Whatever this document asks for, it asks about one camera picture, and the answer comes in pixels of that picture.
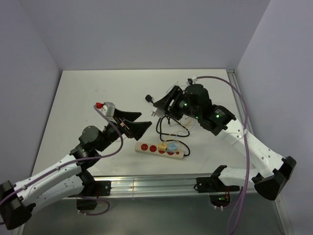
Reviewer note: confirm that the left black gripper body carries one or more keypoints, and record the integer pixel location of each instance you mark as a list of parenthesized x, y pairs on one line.
[(117, 121)]

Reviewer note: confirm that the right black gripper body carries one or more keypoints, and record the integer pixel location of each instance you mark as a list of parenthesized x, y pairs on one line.
[(181, 105)]

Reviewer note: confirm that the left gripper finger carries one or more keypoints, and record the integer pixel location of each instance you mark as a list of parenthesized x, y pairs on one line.
[(130, 116), (135, 130)]

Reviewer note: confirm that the white charger adapter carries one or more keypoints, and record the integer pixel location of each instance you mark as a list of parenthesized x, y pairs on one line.
[(157, 113)]

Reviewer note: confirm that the yellow charger plug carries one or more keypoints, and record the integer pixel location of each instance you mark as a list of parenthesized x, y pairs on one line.
[(162, 146)]

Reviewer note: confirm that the blue charger plug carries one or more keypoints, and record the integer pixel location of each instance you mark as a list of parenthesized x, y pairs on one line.
[(172, 147)]

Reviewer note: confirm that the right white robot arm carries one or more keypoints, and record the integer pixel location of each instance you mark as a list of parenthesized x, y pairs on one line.
[(271, 170)]

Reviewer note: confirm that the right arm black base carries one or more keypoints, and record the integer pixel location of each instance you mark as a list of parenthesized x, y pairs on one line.
[(212, 184)]

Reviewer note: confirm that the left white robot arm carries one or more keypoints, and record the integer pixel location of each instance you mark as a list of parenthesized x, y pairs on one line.
[(69, 176)]

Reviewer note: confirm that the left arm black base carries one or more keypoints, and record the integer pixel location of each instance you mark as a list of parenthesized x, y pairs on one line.
[(91, 195)]

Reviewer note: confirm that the beige power strip red sockets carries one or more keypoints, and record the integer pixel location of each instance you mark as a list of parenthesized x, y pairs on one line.
[(151, 149)]

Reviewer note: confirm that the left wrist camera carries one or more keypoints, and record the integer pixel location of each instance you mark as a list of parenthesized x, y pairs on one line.
[(106, 109)]

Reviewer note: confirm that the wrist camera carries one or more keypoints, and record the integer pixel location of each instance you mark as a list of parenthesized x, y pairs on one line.
[(192, 80), (106, 109)]

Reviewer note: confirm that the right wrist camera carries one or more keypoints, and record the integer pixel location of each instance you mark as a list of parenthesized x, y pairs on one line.
[(192, 80)]

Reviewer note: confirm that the right side aluminium rail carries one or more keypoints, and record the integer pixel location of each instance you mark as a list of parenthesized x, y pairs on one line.
[(238, 96)]

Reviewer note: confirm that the aluminium mounting rail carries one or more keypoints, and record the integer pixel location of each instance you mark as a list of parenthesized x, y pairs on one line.
[(156, 184)]

